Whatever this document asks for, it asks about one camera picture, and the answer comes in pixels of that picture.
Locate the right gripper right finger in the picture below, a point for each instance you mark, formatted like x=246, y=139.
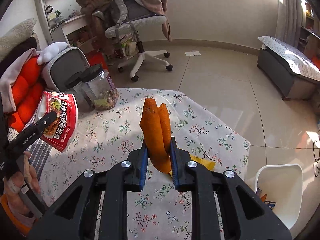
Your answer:
x=223, y=205

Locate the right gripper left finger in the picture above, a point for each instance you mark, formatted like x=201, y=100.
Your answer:
x=95, y=203

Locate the red noodle cup package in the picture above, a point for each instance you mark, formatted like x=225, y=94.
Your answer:
x=60, y=131

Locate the orange peel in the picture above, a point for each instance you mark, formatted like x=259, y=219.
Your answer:
x=155, y=124

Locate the white plastic trash bin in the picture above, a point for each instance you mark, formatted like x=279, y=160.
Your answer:
x=283, y=185

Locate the person's left hand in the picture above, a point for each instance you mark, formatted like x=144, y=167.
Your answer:
x=12, y=188

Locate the small blue white carton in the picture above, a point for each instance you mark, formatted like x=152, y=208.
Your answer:
x=270, y=204

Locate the yellow snack wrapper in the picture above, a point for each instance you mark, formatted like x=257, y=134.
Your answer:
x=207, y=163

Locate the red orange cushion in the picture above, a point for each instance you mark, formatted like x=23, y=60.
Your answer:
x=27, y=91

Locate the floral white tablecloth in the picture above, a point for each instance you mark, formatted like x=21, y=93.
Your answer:
x=103, y=139

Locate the clear jar black lid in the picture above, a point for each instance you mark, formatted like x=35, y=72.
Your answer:
x=99, y=87

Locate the white plush toy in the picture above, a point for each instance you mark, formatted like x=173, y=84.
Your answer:
x=50, y=52

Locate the dark grey storage ottoman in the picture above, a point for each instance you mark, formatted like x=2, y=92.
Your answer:
x=291, y=85

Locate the white bookshelf with books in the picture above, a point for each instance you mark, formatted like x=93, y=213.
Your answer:
x=62, y=21

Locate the patterned white ottoman cover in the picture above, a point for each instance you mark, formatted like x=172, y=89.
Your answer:
x=297, y=61

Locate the white paper on floor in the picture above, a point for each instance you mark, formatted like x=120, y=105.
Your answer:
x=192, y=53

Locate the brown blanket on chair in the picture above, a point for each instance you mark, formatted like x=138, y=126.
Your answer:
x=99, y=16

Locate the wooden desk with shelves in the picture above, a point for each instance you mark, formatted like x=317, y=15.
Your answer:
x=309, y=33

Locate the white office chair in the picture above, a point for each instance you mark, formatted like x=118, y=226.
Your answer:
x=130, y=16

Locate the grey window curtain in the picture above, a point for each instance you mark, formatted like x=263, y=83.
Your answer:
x=289, y=21

